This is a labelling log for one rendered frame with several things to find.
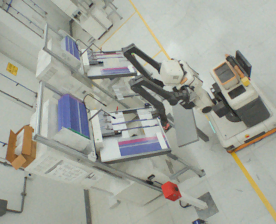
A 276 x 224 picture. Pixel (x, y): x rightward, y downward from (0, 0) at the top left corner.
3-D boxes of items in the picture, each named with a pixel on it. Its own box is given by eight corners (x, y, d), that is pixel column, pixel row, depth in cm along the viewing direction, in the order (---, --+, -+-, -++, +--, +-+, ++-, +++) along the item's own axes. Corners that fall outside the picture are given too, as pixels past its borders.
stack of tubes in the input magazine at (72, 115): (85, 104, 257) (65, 92, 240) (90, 138, 221) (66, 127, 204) (78, 111, 261) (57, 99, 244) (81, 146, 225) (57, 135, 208)
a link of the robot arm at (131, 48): (131, 44, 201) (130, 39, 208) (122, 55, 207) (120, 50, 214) (167, 70, 224) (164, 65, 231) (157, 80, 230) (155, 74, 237)
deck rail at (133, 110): (151, 109, 292) (152, 105, 288) (152, 110, 291) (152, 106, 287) (94, 117, 278) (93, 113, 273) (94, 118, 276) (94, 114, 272)
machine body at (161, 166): (164, 141, 343) (138, 124, 304) (182, 183, 294) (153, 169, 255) (131, 165, 363) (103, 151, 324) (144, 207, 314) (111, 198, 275)
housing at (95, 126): (97, 118, 278) (97, 109, 268) (103, 150, 243) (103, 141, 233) (91, 119, 276) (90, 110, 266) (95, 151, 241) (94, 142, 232)
